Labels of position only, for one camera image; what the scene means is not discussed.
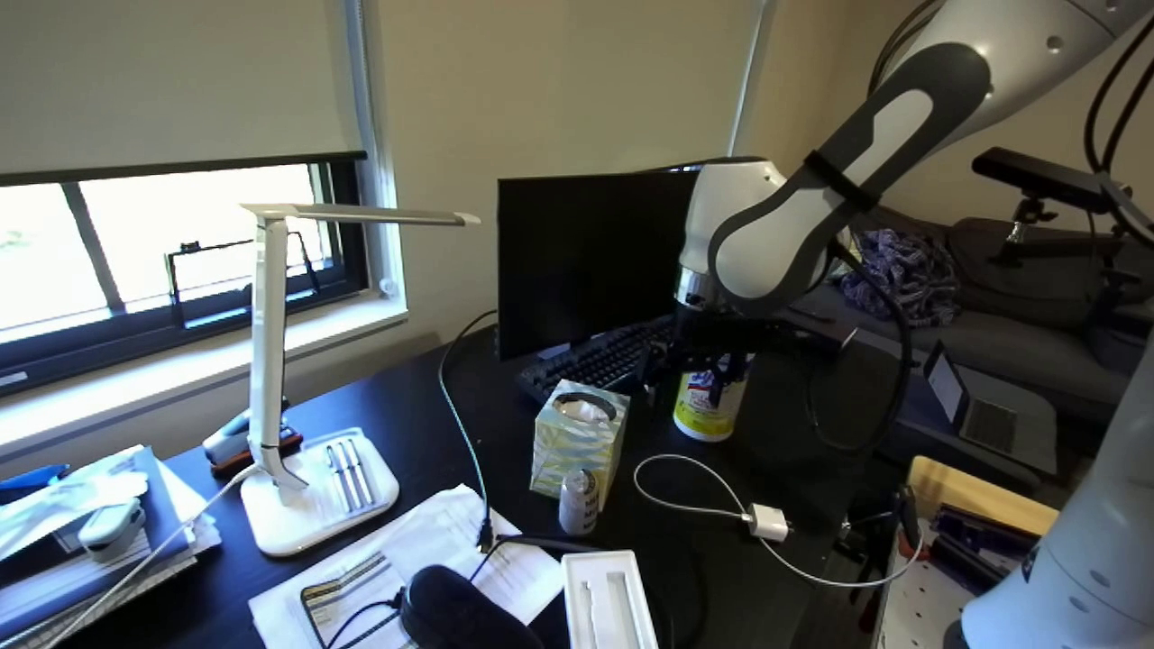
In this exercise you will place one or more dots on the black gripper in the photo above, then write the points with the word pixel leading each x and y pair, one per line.
pixel 711 336

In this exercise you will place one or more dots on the Lysol wipes container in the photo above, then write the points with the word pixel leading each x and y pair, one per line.
pixel 709 420

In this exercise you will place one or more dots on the white desk lamp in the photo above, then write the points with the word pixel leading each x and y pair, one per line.
pixel 272 360

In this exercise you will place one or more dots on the black keyboard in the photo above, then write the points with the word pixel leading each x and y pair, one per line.
pixel 599 358

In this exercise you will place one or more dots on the green tissue box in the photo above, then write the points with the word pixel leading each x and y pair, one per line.
pixel 579 437

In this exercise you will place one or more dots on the white power adapter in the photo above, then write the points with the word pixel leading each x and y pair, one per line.
pixel 769 519

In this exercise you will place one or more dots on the black computer monitor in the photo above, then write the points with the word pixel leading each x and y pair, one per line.
pixel 590 254

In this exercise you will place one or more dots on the small white bottle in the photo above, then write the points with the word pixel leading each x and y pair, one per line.
pixel 579 502

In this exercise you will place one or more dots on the purple clothes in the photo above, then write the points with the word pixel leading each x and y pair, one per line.
pixel 923 283

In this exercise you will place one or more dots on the white open box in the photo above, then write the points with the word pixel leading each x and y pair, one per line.
pixel 606 599

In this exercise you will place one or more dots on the wooden board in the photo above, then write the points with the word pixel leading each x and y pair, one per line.
pixel 977 489

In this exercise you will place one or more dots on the open grey laptop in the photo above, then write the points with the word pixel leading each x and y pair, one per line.
pixel 997 420

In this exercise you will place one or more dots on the dark grey couch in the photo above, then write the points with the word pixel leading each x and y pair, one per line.
pixel 1024 344

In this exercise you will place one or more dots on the black items pile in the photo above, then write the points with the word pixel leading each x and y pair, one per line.
pixel 980 544

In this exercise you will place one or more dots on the white paper sheets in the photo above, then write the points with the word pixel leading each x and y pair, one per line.
pixel 436 533

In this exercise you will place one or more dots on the black pouch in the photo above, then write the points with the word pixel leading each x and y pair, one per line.
pixel 463 608

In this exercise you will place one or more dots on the black eyeglasses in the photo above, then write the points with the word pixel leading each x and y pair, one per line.
pixel 346 588

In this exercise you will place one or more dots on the black red stapler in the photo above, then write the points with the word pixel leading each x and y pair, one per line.
pixel 230 442

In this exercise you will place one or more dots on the small white device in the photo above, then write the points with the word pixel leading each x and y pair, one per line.
pixel 110 528

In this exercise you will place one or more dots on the beige roller blind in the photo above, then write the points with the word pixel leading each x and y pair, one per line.
pixel 166 78

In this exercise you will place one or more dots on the stack of blue books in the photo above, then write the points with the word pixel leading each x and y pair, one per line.
pixel 73 563

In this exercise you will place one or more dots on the black camera on stand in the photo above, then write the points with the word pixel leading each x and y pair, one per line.
pixel 1048 179

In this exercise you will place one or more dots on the black window latch frame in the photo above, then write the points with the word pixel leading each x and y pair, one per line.
pixel 240 316

